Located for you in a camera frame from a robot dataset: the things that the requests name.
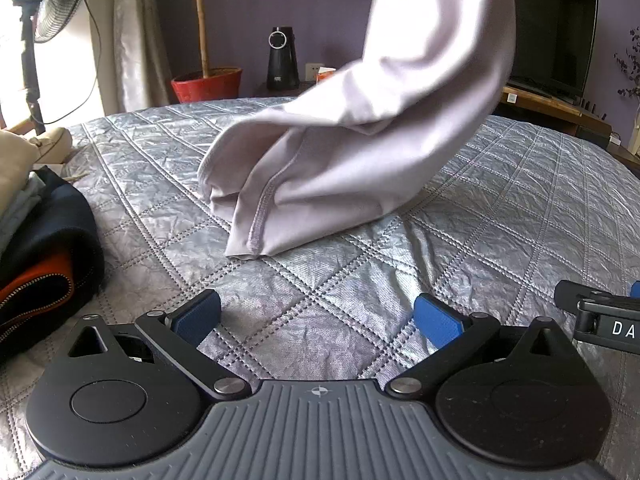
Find standing electric fan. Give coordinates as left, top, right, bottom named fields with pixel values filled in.
left=0, top=0, right=108, bottom=132

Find lavender garment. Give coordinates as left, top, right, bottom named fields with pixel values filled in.
left=197, top=0, right=519, bottom=262

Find khaki garment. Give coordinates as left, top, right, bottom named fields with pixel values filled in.
left=0, top=130, right=39, bottom=207

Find beige curtain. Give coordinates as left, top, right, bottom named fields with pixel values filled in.
left=112, top=0, right=174, bottom=112

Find black standing fan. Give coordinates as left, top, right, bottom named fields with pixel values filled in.
left=32, top=0, right=94, bottom=44

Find green potted tree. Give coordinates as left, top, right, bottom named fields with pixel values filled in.
left=137, top=0, right=232, bottom=79

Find dried purple flowers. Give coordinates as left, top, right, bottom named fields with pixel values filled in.
left=612, top=27, right=640, bottom=99

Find black fan cable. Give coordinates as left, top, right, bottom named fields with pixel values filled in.
left=47, top=0, right=100, bottom=126

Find black television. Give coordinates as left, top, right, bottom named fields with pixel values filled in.
left=507, top=0, right=600, bottom=102

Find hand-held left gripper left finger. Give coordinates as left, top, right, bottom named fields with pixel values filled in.
left=65, top=288, right=253, bottom=403

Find black cylindrical speaker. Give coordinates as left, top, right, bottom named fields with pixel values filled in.
left=266, top=26, right=301, bottom=91

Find grey quilted bedspread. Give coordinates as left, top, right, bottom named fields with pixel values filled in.
left=0, top=96, right=640, bottom=480

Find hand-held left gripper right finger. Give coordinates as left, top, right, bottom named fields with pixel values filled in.
left=385, top=293, right=576, bottom=403

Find wooden television stand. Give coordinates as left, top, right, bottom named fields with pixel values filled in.
left=497, top=80, right=614, bottom=149

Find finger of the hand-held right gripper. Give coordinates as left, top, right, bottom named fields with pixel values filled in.
left=554, top=279, right=640, bottom=323

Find navy jacket orange lining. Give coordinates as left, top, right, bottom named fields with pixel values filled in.
left=0, top=165, right=107, bottom=367

